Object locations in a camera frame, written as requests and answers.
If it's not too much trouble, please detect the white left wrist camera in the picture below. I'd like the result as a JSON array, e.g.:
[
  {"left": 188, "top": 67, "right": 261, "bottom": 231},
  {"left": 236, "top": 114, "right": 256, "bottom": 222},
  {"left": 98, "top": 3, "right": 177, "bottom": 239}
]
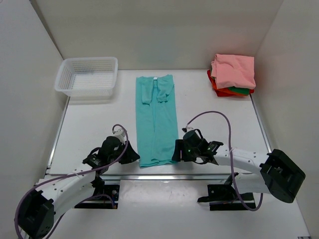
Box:
[{"left": 112, "top": 128, "right": 126, "bottom": 144}]

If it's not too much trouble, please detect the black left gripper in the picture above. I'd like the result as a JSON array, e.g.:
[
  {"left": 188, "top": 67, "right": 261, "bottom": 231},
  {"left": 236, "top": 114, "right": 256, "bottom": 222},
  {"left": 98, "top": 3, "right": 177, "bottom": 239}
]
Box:
[{"left": 109, "top": 139, "right": 141, "bottom": 163}]

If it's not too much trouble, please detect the teal t shirt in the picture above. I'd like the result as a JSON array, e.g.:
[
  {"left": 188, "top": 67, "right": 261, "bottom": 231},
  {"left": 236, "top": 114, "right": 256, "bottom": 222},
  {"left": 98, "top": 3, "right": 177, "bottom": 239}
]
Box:
[{"left": 136, "top": 75, "right": 178, "bottom": 168}]

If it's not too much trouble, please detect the white plastic basket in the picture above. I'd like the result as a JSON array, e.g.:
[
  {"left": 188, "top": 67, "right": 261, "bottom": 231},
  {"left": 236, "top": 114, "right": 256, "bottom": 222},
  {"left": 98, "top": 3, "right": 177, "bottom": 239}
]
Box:
[{"left": 54, "top": 57, "right": 118, "bottom": 98}]

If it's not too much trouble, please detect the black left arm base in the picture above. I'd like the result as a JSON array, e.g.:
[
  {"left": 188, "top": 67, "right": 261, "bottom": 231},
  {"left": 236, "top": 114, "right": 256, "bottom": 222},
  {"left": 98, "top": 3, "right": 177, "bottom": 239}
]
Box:
[{"left": 75, "top": 179, "right": 120, "bottom": 210}]

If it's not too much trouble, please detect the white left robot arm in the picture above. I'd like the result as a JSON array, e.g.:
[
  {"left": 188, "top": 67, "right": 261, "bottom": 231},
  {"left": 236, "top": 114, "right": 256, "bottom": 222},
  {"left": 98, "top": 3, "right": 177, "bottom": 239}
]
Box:
[{"left": 14, "top": 136, "right": 140, "bottom": 239}]

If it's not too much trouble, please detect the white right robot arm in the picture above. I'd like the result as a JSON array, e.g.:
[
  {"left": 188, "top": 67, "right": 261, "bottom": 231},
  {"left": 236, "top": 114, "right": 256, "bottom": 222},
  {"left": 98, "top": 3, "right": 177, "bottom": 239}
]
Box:
[{"left": 172, "top": 129, "right": 306, "bottom": 203}]

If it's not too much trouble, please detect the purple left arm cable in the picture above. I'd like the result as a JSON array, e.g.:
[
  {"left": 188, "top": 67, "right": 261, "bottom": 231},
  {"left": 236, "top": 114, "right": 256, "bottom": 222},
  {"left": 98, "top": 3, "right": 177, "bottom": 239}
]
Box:
[{"left": 14, "top": 123, "right": 130, "bottom": 239}]

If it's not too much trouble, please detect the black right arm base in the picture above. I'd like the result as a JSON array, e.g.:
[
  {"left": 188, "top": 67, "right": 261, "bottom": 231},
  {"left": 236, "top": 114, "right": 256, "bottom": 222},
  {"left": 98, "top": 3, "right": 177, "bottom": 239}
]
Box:
[{"left": 197, "top": 184, "right": 247, "bottom": 211}]

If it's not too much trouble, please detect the pink folded t shirt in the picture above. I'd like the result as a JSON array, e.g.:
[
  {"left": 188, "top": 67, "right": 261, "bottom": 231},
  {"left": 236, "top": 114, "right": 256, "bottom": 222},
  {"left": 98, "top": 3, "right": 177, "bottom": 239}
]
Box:
[{"left": 211, "top": 54, "right": 256, "bottom": 90}]

